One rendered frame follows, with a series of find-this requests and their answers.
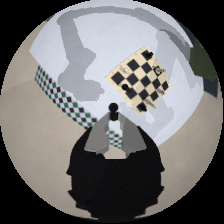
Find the chessboard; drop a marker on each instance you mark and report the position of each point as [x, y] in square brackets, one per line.
[142, 79]

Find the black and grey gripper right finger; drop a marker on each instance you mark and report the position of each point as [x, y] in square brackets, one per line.
[135, 139]

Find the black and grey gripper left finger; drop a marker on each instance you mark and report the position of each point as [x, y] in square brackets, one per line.
[93, 141]

